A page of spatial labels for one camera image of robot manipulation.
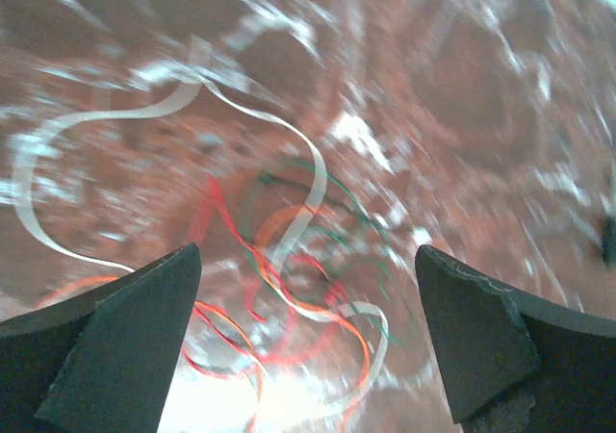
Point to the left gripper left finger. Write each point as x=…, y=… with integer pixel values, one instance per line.
x=103, y=360

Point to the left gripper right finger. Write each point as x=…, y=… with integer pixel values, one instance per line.
x=511, y=361

